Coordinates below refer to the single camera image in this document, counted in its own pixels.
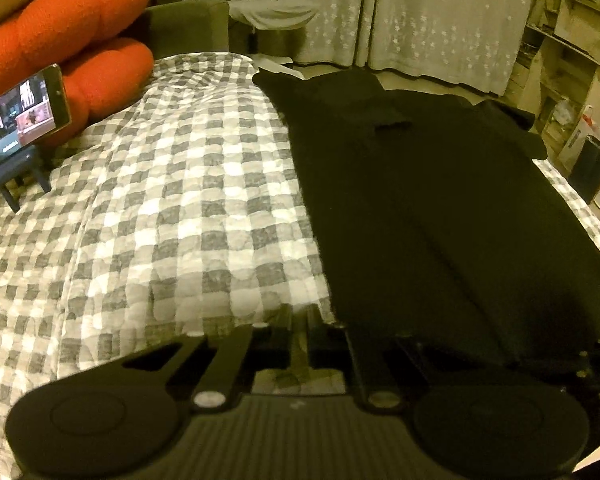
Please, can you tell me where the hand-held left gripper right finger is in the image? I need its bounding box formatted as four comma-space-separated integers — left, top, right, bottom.
307, 307, 431, 413

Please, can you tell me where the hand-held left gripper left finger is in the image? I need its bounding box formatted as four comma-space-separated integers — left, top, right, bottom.
122, 305, 311, 413

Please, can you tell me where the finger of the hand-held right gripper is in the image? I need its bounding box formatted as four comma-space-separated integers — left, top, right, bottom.
562, 339, 600, 386

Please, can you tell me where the black garment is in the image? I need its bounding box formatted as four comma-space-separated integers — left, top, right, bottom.
252, 67, 600, 368

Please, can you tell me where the grey white checkered blanket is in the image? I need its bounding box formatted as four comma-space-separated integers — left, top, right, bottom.
0, 51, 600, 466

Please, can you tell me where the black box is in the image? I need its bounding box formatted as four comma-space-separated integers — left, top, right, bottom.
569, 135, 600, 206

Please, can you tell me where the white box with red label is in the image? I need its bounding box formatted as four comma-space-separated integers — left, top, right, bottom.
559, 104, 595, 161

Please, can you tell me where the wooden shelf unit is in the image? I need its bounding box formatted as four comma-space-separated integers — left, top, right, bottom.
500, 0, 600, 161

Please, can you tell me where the blue phone stand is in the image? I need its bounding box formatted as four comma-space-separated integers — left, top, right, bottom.
0, 147, 52, 213

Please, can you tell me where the white office chair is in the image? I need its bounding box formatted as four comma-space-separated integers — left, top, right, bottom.
190, 0, 318, 68

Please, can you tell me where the grey sofa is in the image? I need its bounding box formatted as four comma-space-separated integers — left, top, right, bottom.
139, 0, 231, 58

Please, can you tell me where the pale patterned curtain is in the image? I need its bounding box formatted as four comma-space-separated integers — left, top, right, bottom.
295, 0, 541, 96

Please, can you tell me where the smartphone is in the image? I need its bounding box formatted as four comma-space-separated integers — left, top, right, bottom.
0, 63, 72, 181

